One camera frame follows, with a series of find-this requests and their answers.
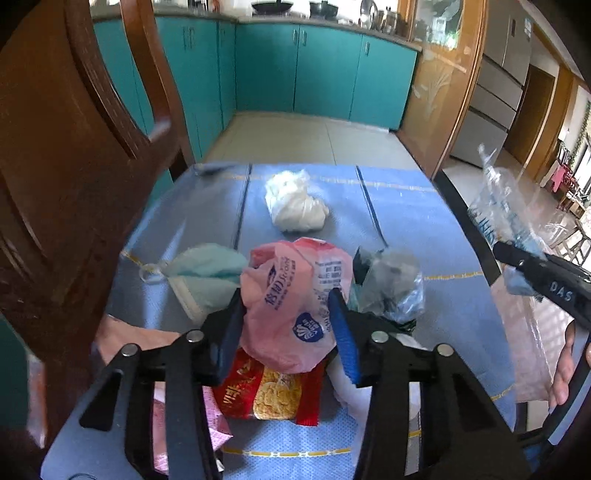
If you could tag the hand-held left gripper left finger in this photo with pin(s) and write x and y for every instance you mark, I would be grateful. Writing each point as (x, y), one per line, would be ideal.
(231, 333)

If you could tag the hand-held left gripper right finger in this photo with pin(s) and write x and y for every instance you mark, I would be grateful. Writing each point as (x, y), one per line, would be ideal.
(344, 339)

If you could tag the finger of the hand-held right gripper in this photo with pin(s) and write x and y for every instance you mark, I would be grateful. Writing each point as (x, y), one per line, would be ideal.
(519, 282)
(510, 253)

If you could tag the clear blue-printed plastic bag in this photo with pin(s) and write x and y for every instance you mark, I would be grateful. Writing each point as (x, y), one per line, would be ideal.
(496, 203)

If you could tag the light blue face mask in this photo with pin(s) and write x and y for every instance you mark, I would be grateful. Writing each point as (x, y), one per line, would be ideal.
(207, 277)

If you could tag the pink plastic bag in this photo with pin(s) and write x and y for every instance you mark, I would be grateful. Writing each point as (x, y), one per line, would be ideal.
(286, 295)

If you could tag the person's right hand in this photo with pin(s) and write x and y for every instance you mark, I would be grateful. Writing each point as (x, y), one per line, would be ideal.
(561, 369)

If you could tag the small white tissue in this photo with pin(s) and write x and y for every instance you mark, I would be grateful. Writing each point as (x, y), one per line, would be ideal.
(353, 397)

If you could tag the grey clear plastic bag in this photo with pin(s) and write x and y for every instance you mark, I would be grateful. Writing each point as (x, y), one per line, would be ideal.
(392, 286)

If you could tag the red snack packet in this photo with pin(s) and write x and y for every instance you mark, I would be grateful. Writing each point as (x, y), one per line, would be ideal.
(272, 392)

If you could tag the pink foil wrapper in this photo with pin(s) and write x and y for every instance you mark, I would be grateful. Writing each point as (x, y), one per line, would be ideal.
(212, 420)

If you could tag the pink hanging cloth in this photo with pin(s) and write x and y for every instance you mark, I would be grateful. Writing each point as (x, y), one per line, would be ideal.
(558, 177)

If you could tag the blue striped tablecloth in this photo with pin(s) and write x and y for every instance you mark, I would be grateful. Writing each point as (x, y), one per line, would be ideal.
(415, 217)

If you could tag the brown wooden door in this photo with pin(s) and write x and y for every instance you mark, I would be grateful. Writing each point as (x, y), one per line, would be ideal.
(528, 115)

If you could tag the white crumpled tissue wad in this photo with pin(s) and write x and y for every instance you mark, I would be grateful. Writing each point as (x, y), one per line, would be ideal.
(295, 203)

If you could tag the grey refrigerator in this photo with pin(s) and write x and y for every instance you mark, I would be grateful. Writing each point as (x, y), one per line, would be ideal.
(494, 92)

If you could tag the wooden framed glass door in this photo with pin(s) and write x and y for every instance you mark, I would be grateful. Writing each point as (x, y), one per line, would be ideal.
(438, 92)

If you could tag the carved wooden chair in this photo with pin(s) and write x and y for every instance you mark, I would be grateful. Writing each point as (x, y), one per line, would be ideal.
(60, 152)

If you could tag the teal kitchen cabinets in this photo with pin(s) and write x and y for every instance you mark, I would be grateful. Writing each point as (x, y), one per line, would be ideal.
(323, 74)

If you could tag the steel stock pot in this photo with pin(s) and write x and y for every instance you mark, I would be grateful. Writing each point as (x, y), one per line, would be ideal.
(389, 19)

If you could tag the steel pot lid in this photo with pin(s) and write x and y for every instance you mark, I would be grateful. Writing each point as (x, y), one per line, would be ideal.
(368, 11)

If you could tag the black wok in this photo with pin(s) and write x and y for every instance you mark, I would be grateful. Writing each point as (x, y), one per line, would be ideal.
(272, 5)

